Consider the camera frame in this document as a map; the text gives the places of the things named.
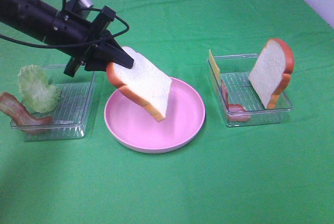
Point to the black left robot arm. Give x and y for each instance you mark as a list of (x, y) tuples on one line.
[(36, 19)]

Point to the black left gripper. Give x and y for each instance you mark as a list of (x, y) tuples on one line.
[(78, 36)]

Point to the yellow toy cheese slice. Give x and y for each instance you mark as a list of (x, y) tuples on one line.
[(214, 67)]

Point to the green toy lettuce leaf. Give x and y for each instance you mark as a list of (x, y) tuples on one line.
[(35, 89)]

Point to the pink round plate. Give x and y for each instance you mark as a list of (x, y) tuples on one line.
[(136, 129)]

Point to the clear right plastic tray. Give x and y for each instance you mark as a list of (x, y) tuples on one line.
[(234, 70)]

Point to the toy bread slice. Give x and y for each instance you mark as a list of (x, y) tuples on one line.
[(272, 71), (144, 84)]

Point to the clear plastic tray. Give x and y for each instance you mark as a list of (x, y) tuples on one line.
[(70, 119), (234, 70)]

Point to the clear left plastic tray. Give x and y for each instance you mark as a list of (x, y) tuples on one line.
[(70, 119)]

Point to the toy bacon strip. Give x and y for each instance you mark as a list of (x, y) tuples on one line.
[(234, 110), (18, 112)]

